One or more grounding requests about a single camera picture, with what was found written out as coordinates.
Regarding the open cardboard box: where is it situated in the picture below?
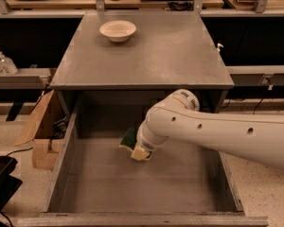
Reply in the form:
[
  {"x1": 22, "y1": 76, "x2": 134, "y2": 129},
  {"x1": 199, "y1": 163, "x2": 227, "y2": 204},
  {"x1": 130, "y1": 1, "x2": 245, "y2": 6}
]
[{"x1": 14, "y1": 91, "x2": 65, "y2": 170}]

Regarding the grey metal shelf right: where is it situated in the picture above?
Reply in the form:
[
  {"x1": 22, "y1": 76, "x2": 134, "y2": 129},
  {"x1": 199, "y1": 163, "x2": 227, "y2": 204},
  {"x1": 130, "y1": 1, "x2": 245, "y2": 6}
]
[{"x1": 227, "y1": 65, "x2": 284, "y2": 86}]

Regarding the grey cabinet with flat top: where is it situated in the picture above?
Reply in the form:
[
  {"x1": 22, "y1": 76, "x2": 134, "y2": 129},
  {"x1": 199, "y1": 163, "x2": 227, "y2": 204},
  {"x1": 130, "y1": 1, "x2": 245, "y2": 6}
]
[{"x1": 50, "y1": 9, "x2": 234, "y2": 113}]

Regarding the small white spray nozzle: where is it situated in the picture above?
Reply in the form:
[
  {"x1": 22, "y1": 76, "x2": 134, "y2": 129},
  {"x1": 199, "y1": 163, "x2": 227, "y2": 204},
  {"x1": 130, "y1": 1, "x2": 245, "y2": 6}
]
[{"x1": 217, "y1": 43, "x2": 223, "y2": 52}]

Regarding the green and yellow sponge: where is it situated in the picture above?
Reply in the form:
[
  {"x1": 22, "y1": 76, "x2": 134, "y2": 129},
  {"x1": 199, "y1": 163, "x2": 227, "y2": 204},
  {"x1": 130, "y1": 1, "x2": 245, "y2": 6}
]
[{"x1": 119, "y1": 128, "x2": 136, "y2": 146}]

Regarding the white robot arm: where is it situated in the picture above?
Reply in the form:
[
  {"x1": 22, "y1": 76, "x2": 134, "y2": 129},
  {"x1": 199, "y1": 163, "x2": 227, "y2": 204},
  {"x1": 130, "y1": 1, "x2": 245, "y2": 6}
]
[{"x1": 119, "y1": 89, "x2": 284, "y2": 170}]

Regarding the black bin at left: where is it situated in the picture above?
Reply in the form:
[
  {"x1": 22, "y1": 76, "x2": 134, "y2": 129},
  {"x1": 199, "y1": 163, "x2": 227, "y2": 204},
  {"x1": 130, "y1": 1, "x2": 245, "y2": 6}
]
[{"x1": 0, "y1": 156, "x2": 23, "y2": 211}]

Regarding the open grey top drawer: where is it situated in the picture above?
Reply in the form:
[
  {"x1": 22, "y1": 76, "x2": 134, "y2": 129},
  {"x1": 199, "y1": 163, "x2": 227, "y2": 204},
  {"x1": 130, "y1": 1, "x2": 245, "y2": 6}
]
[{"x1": 18, "y1": 92, "x2": 268, "y2": 227}]

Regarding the grey metal shelf left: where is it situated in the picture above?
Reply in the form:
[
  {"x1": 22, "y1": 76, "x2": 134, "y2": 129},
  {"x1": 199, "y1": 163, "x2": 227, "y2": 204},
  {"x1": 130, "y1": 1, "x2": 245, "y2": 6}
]
[{"x1": 0, "y1": 68, "x2": 51, "y2": 90}]

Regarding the black floor cable right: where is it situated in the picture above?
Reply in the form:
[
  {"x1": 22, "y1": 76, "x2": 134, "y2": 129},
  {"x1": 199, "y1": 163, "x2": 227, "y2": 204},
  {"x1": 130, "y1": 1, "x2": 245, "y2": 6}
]
[{"x1": 221, "y1": 85, "x2": 275, "y2": 115}]

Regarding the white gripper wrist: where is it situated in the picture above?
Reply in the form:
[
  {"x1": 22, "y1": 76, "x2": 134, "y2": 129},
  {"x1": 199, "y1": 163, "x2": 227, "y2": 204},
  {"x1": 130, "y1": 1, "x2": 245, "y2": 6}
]
[{"x1": 118, "y1": 123, "x2": 167, "y2": 161}]

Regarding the white ceramic bowl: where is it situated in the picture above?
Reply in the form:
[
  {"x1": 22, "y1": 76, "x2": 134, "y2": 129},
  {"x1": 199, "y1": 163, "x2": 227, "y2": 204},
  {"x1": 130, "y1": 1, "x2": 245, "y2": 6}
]
[{"x1": 99, "y1": 20, "x2": 136, "y2": 43}]

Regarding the clear sanitizer pump bottle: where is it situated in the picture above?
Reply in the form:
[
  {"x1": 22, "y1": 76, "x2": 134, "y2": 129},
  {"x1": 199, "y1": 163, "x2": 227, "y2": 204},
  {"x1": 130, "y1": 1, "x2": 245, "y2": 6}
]
[{"x1": 0, "y1": 51, "x2": 18, "y2": 75}]

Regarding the grey metal shelf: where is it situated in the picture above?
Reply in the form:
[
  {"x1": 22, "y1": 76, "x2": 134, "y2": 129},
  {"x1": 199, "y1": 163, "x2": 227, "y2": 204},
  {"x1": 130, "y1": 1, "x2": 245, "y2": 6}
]
[
  {"x1": 227, "y1": 65, "x2": 284, "y2": 86},
  {"x1": 0, "y1": 68, "x2": 51, "y2": 90}
]

